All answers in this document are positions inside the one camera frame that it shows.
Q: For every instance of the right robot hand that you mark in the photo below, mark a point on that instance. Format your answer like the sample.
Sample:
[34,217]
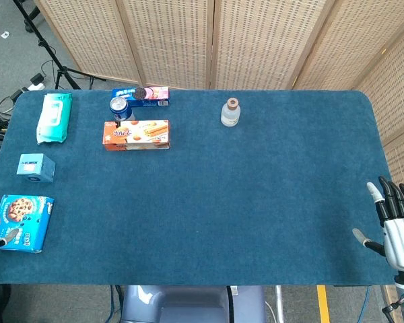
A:
[402,235]

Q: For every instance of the blue chocolate chip cookie box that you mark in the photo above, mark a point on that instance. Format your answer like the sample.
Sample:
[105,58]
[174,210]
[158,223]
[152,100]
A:
[23,218]

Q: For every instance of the blue fabric table mat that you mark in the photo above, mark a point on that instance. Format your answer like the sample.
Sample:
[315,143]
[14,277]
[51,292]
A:
[222,202]

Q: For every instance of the light blue speaker box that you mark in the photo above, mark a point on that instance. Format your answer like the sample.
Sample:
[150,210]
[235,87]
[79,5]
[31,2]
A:
[35,167]

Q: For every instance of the yellow floor tape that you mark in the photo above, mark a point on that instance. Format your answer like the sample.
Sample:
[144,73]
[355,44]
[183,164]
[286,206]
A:
[322,304]

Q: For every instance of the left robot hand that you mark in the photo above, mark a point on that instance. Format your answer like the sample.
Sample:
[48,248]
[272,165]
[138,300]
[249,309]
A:
[6,237]

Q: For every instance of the blue soda can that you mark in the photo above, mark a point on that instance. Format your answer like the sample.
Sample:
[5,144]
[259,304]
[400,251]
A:
[121,109]

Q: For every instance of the black tripod stand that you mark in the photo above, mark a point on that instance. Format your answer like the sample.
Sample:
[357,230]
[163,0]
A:
[63,71]

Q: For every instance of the frosted bottle with wooden cap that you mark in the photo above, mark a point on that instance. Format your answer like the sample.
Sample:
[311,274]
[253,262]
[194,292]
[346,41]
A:
[230,114]

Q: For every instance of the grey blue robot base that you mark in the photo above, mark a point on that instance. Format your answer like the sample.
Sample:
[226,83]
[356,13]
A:
[188,306]

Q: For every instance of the green wipes pack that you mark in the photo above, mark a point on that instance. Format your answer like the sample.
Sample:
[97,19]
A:
[54,117]

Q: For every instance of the white power strip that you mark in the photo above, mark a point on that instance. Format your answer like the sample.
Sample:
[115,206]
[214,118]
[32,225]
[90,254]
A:
[36,86]

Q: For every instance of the metal table leg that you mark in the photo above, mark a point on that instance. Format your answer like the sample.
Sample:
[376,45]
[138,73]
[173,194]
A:
[279,303]

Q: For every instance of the blue pink sandwich cookie box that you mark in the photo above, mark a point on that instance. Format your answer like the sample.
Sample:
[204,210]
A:
[155,94]

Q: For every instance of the orange egg roll box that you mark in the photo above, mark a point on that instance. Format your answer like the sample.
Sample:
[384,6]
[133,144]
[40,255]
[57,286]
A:
[138,134]

